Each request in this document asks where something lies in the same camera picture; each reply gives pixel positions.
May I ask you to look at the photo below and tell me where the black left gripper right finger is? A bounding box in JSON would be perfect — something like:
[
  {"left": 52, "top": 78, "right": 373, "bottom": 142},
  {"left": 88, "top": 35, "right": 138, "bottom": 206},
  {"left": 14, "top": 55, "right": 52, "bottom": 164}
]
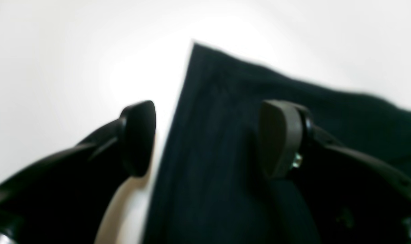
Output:
[{"left": 258, "top": 99, "right": 411, "bottom": 244}]

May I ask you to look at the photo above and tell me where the black T-shirt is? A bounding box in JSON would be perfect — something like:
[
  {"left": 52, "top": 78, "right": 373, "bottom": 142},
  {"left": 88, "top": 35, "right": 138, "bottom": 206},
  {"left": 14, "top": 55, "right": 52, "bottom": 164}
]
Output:
[{"left": 142, "top": 44, "right": 411, "bottom": 244}]

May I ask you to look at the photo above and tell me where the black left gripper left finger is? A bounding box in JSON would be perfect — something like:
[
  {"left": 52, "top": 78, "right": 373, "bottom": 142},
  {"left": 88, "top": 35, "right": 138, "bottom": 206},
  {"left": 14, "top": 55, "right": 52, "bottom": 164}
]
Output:
[{"left": 0, "top": 100, "right": 156, "bottom": 244}]

